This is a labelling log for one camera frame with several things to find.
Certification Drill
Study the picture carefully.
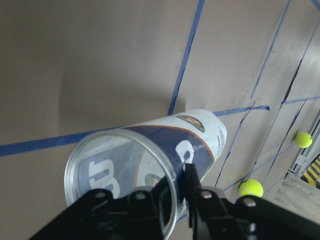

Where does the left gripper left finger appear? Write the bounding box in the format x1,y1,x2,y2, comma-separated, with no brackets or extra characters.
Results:
31,177,172,240

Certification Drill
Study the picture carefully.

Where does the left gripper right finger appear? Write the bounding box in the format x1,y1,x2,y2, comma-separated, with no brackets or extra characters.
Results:
184,163,320,240

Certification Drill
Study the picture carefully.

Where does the clear tennis ball can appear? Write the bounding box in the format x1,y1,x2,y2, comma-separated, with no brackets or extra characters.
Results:
64,109,227,239

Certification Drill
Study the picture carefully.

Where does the tennis ball centre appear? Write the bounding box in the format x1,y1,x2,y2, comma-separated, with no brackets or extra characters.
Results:
238,179,264,198

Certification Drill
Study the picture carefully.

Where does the tennis ball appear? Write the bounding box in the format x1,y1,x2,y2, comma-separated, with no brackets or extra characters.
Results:
238,179,264,198
294,132,313,149

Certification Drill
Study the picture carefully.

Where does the tennis ball lower right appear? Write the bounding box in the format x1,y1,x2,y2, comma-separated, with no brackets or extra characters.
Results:
294,132,313,149

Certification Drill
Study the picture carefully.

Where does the brown paper table mat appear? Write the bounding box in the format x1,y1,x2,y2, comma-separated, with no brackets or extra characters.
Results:
0,0,320,240

